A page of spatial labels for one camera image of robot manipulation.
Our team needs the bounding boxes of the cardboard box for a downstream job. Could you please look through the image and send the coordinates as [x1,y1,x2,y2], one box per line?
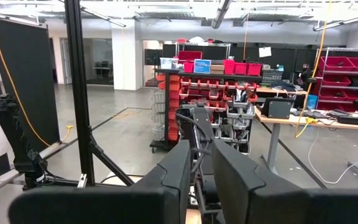
[210,64,226,75]

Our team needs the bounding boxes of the white floor cable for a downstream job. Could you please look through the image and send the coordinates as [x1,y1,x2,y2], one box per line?
[308,129,358,185]

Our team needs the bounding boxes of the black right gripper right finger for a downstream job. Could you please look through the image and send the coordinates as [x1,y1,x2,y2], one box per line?
[211,138,358,224]

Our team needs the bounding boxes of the yellow hanging cable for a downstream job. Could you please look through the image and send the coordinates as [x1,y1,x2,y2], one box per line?
[294,0,334,139]

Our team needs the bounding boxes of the black partition panel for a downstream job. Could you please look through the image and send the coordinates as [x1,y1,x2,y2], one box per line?
[0,15,61,153]

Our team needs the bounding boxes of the wire shelf with red bins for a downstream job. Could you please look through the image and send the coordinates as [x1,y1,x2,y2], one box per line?
[315,46,358,113]

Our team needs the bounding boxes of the blue box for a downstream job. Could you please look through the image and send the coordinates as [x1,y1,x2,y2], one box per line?
[193,58,212,75]

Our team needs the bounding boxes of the black equipment box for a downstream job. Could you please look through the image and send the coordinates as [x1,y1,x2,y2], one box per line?
[261,97,295,119]

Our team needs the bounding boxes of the black rack orange parts bins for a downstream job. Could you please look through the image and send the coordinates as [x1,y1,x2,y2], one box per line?
[149,67,262,155]

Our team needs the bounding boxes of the black frame post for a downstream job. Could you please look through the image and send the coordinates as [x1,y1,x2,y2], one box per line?
[63,0,96,187]

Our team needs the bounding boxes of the blue bucket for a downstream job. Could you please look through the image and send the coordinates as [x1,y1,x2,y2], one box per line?
[306,94,319,110]

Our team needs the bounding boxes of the black diagonal frame brace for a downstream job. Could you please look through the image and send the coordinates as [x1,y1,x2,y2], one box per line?
[88,136,135,187]

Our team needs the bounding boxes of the wooden workbench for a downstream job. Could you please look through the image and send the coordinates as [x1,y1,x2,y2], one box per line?
[255,107,358,184]

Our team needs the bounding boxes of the silver metal bracket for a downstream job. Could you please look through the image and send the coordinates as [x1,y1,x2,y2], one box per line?
[77,173,88,189]

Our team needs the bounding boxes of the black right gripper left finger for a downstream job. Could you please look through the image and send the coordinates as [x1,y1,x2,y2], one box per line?
[7,139,192,224]

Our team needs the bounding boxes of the clear plastic tub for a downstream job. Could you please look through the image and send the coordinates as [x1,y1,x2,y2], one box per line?
[159,57,180,70]

